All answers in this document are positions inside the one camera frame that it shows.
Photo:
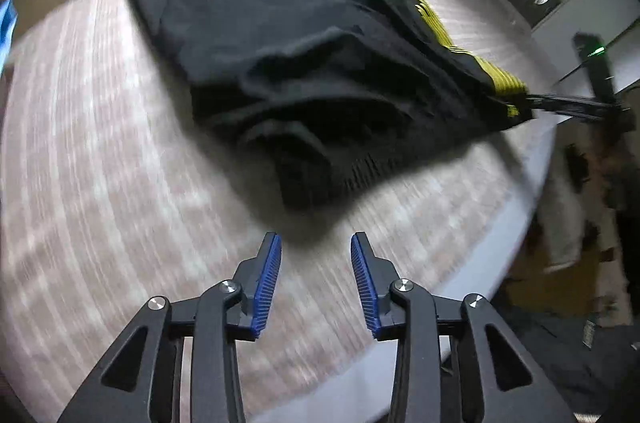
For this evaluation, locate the plaid blanket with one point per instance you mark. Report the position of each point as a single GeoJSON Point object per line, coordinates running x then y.
{"type": "Point", "coordinates": [100, 153]}

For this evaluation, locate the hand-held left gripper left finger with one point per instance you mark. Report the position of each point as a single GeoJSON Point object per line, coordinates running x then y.
{"type": "Point", "coordinates": [265, 283]}

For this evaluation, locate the black garment with yellow stripes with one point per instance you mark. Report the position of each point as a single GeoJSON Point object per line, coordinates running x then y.
{"type": "Point", "coordinates": [280, 53]}

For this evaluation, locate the light blue garment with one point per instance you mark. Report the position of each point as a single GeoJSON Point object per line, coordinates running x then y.
{"type": "Point", "coordinates": [7, 28]}

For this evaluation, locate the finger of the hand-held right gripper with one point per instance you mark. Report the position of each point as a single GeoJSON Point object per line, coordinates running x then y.
{"type": "Point", "coordinates": [565, 104]}

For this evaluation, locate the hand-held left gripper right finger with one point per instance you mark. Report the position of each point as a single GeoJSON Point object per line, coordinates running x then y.
{"type": "Point", "coordinates": [367, 283]}

